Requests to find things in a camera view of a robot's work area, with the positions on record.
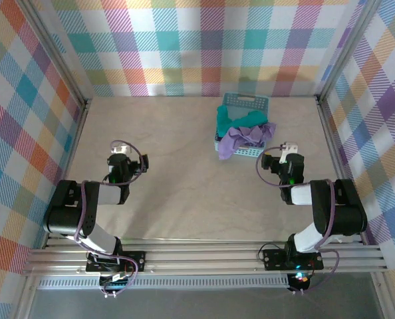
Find purple t-shirt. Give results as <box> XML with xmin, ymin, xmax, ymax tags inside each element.
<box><xmin>218</xmin><ymin>122</ymin><xmax>277</xmax><ymax>161</ymax></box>

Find light blue plastic basket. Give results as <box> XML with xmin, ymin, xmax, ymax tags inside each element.
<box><xmin>213</xmin><ymin>92</ymin><xmax>271</xmax><ymax>157</ymax></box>

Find teal t-shirt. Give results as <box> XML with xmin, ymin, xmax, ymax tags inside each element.
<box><xmin>216</xmin><ymin>104</ymin><xmax>270</xmax><ymax>137</ymax></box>

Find small black controller board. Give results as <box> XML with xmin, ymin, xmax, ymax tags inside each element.
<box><xmin>98</xmin><ymin>272</ymin><xmax>135</xmax><ymax>299</ymax></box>
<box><xmin>289</xmin><ymin>270</ymin><xmax>313</xmax><ymax>294</ymax></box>

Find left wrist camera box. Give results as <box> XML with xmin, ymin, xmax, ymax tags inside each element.
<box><xmin>110</xmin><ymin>141</ymin><xmax>132</xmax><ymax>156</ymax></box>

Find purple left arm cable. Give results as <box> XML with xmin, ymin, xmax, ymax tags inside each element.
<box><xmin>73</xmin><ymin>139</ymin><xmax>144</xmax><ymax>298</ymax></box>

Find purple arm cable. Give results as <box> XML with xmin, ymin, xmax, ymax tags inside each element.
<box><xmin>255</xmin><ymin>146</ymin><xmax>340</xmax><ymax>295</ymax></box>
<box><xmin>73</xmin><ymin>139</ymin><xmax>144</xmax><ymax>298</ymax></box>

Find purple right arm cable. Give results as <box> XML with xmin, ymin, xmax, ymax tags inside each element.
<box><xmin>255</xmin><ymin>146</ymin><xmax>340</xmax><ymax>295</ymax></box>

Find aluminium table side rail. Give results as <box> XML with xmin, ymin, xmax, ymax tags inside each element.
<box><xmin>317</xmin><ymin>96</ymin><xmax>368</xmax><ymax>244</ymax></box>
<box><xmin>43</xmin><ymin>98</ymin><xmax>92</xmax><ymax>249</ymax></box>

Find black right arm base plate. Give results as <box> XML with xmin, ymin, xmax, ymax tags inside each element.
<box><xmin>262</xmin><ymin>248</ymin><xmax>325</xmax><ymax>272</ymax></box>

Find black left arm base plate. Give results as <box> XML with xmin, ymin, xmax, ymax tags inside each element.
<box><xmin>85</xmin><ymin>251</ymin><xmax>148</xmax><ymax>274</ymax></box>

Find long aluminium base rail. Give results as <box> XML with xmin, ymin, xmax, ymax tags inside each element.
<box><xmin>21</xmin><ymin>244</ymin><xmax>390</xmax><ymax>275</ymax></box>

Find grey slotted cable duct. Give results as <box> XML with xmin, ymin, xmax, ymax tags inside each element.
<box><xmin>37</xmin><ymin>277</ymin><xmax>291</xmax><ymax>290</ymax></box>

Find aluminium frame post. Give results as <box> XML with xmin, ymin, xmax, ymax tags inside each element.
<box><xmin>315</xmin><ymin>0</ymin><xmax>383</xmax><ymax>100</ymax></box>
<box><xmin>21</xmin><ymin>0</ymin><xmax>92</xmax><ymax>104</ymax></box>

